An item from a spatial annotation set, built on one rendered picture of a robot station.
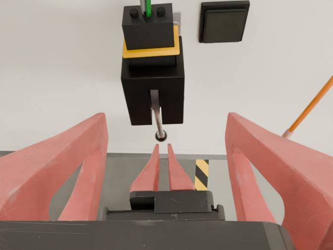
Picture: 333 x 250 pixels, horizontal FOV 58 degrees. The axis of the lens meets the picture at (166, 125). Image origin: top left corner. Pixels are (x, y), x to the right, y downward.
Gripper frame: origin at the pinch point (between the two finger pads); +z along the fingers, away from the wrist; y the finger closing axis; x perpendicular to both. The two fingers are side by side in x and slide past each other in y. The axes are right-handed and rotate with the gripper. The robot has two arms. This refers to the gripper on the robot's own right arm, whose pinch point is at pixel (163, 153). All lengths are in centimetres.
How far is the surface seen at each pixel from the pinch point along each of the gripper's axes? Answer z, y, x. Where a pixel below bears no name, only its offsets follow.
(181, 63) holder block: -3.1, -1.6, -13.9
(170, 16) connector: -3.0, -1.0, -17.2
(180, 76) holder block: -4.2, -1.5, -13.7
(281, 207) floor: 49, -54, 109
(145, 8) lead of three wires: -2.8, 0.5, -17.6
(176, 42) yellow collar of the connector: -2.9, -1.3, -15.4
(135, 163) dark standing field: 60, 15, 86
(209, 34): 4.2, -4.5, -11.7
